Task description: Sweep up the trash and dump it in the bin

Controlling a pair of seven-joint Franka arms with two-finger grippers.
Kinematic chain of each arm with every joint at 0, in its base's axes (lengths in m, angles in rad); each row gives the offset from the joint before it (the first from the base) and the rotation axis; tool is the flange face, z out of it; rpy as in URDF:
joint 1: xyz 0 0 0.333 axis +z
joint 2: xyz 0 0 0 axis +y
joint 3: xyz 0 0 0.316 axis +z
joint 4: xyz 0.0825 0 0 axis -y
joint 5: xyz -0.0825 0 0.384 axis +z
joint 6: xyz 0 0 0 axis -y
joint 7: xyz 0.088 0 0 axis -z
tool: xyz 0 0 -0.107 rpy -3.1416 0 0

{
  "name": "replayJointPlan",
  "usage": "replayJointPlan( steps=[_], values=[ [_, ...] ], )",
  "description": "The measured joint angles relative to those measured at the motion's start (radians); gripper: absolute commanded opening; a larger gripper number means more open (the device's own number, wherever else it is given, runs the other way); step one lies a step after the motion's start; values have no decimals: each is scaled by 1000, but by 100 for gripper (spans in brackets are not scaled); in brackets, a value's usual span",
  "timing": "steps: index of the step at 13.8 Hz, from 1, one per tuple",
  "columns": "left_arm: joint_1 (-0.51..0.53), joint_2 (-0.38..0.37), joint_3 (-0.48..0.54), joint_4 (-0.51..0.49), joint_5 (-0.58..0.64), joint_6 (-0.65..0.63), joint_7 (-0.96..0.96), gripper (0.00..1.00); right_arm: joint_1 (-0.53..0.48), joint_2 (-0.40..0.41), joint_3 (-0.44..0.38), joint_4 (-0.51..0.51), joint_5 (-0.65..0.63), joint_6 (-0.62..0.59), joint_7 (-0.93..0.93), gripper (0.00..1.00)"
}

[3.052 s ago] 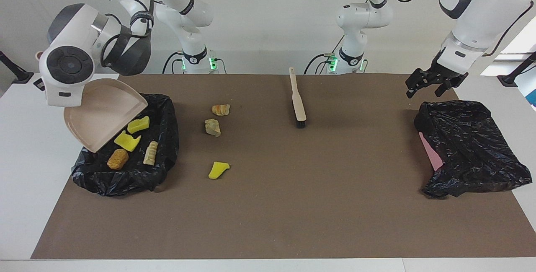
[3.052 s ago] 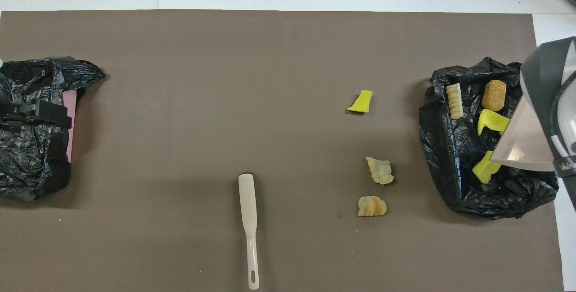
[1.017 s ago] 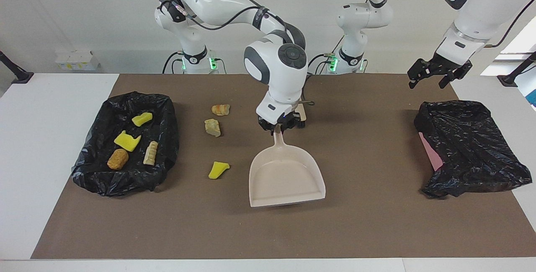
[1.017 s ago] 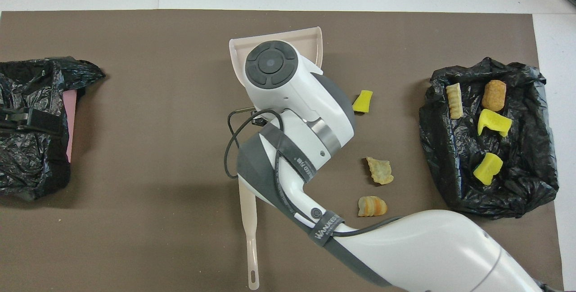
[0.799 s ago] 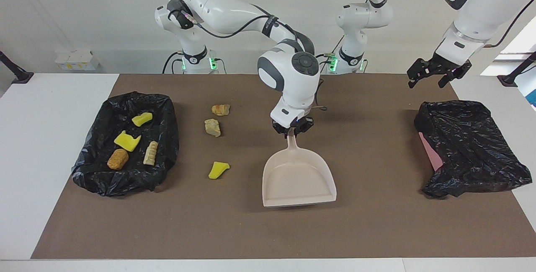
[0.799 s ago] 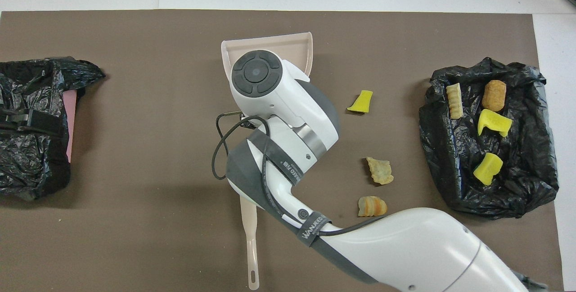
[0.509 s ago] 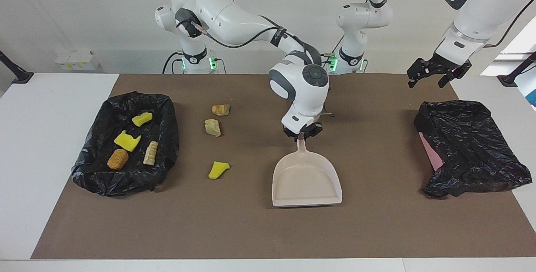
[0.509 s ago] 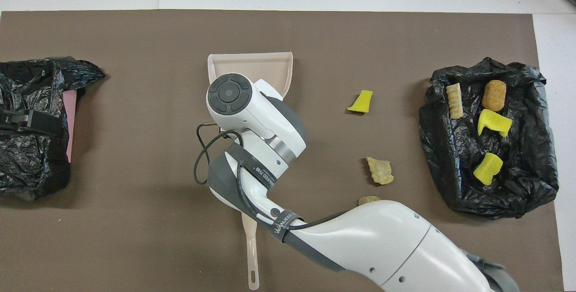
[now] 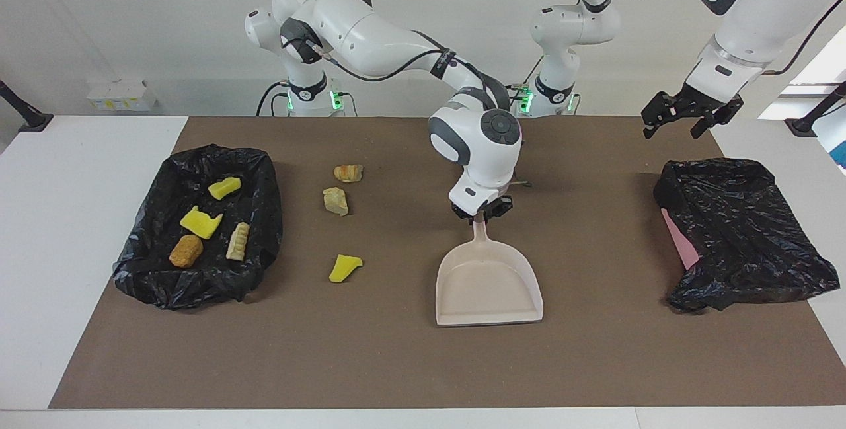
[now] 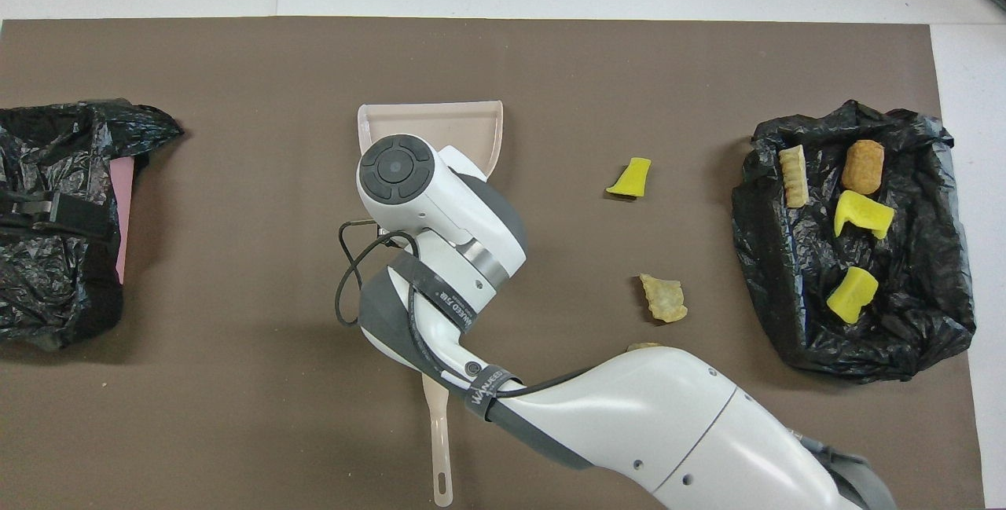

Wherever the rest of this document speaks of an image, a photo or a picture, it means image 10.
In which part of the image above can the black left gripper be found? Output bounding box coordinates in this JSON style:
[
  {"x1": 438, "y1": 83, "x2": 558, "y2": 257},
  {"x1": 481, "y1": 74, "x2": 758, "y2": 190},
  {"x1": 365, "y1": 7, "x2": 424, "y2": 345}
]
[{"x1": 0, "y1": 193, "x2": 111, "y2": 240}]

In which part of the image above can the beige plastic dustpan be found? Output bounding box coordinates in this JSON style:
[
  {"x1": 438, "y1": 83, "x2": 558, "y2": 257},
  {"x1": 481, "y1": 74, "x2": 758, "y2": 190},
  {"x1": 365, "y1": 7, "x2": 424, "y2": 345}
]
[{"x1": 357, "y1": 100, "x2": 505, "y2": 508}]

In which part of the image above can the yellow wedge sponge piece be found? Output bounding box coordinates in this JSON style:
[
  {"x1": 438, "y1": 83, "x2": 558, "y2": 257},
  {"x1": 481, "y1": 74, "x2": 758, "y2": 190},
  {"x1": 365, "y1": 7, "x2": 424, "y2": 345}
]
[{"x1": 605, "y1": 157, "x2": 652, "y2": 198}]

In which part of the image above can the pale ridged pastry toy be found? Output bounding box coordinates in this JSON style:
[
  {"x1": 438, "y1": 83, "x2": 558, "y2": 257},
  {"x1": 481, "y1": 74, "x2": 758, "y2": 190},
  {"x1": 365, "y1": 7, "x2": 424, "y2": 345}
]
[{"x1": 779, "y1": 145, "x2": 810, "y2": 209}]

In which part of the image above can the yellow rounded sponge piece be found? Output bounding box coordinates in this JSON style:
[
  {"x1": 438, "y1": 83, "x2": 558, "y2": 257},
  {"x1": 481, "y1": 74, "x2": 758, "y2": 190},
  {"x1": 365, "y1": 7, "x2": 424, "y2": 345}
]
[{"x1": 826, "y1": 266, "x2": 880, "y2": 325}]

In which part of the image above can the yellow notched sponge piece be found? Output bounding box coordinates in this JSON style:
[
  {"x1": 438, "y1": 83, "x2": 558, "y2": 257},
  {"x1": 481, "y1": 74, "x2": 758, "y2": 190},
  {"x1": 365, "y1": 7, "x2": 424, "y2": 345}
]
[{"x1": 834, "y1": 190, "x2": 896, "y2": 240}]

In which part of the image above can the brown bread roll toy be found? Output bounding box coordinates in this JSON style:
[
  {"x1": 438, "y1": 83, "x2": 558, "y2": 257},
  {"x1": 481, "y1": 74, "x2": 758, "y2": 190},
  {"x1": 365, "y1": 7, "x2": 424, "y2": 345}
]
[{"x1": 841, "y1": 140, "x2": 886, "y2": 196}]

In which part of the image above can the pink plastic bin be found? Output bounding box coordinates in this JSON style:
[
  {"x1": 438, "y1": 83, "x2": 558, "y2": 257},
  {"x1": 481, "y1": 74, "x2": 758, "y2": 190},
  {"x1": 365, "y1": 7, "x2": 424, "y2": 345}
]
[{"x1": 110, "y1": 156, "x2": 136, "y2": 284}]

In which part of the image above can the black trash bag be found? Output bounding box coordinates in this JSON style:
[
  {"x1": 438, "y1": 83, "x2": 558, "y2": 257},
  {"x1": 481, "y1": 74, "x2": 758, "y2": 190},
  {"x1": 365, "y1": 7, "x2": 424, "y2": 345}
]
[{"x1": 0, "y1": 98, "x2": 185, "y2": 351}]

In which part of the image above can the black bag lined bin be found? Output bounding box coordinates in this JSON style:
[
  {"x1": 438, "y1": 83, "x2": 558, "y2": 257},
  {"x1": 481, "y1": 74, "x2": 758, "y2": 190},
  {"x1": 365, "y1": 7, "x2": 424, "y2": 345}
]
[{"x1": 731, "y1": 99, "x2": 977, "y2": 383}]

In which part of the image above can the brown table mat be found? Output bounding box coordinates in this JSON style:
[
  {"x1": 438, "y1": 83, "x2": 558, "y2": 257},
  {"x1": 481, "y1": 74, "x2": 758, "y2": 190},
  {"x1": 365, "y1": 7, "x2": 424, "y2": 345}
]
[{"x1": 0, "y1": 17, "x2": 986, "y2": 510}]

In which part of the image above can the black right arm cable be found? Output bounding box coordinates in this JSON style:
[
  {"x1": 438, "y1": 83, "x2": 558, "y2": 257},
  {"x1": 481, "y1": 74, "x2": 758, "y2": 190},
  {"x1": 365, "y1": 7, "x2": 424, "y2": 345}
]
[{"x1": 336, "y1": 219, "x2": 606, "y2": 401}]

